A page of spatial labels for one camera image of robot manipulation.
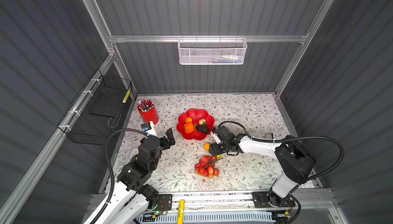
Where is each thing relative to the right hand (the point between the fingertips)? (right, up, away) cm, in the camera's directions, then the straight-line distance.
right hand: (214, 149), depth 90 cm
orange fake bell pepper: (-16, +13, +6) cm, 21 cm away
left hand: (-26, +14, -19) cm, 35 cm away
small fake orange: (-16, +17, +11) cm, 26 cm away
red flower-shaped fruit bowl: (-12, +14, +12) cm, 22 cm away
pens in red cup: (-44, +27, +7) cm, 52 cm away
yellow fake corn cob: (-5, +3, -2) cm, 6 cm away
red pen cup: (-40, +23, +1) cm, 46 cm away
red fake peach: (-7, +16, +9) cm, 20 cm away
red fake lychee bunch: (-5, -6, -13) cm, 15 cm away
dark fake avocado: (-7, +12, +6) cm, 15 cm away
